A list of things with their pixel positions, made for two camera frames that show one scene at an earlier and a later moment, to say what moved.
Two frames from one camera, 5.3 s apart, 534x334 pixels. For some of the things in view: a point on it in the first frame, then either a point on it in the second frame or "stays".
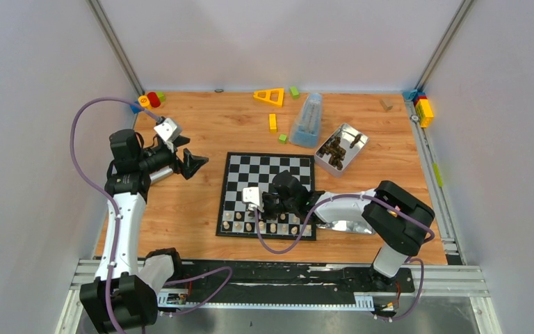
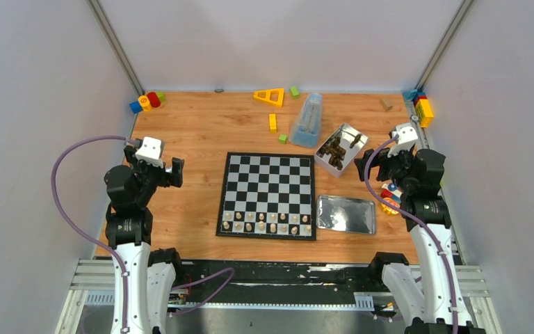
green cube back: (294, 92) stays
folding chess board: (249, 170) stays
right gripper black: (266, 215) -> (383, 160)
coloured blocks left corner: (152, 99) stays
